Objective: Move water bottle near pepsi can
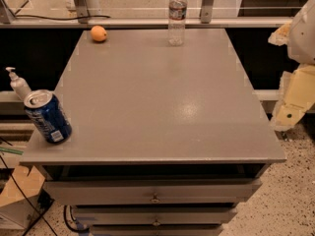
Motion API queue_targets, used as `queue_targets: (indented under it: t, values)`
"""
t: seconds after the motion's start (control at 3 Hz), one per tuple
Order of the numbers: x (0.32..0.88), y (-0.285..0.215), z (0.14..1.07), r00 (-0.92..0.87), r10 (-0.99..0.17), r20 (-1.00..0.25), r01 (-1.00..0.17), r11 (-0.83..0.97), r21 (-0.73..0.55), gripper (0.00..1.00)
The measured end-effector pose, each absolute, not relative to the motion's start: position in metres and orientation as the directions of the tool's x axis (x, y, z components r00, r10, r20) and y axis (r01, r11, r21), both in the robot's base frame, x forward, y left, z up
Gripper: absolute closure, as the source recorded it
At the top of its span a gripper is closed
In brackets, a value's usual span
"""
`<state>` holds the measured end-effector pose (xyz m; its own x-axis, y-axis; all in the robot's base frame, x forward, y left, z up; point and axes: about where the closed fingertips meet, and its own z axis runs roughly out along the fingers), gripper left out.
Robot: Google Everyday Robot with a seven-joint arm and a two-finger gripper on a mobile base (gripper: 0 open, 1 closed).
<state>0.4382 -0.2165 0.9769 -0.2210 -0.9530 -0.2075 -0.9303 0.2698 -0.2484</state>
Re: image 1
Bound grey metal post left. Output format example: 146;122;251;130
74;0;90;24

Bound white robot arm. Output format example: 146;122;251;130
268;0;315;132

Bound orange fruit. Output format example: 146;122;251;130
91;26;107;42

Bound green stick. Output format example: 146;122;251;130
0;147;24;155

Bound clear plastic water bottle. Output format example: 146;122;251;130
168;0;188;46

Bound grey drawer cabinet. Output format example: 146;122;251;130
19;29;287;236

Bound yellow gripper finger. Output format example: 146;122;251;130
268;23;291;46
271;72;313;131

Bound middle drawer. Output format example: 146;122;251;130
73;206;236;225

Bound white pump dispenser bottle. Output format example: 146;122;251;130
6;67;32;100

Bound cardboard box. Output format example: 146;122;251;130
0;166;45;230

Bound top drawer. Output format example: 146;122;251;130
44;179;262;206

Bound black cable on ledge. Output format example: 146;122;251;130
14;14;111;21

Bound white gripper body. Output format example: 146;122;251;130
289;65;315;109

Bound black floor cable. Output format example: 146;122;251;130
0;154;60;236

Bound drawer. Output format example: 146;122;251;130
73;206;236;225
91;225;223;236
44;179;262;206

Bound blue pepsi can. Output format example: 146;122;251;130
24;89;72;144

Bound bottom drawer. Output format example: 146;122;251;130
91;225;223;236

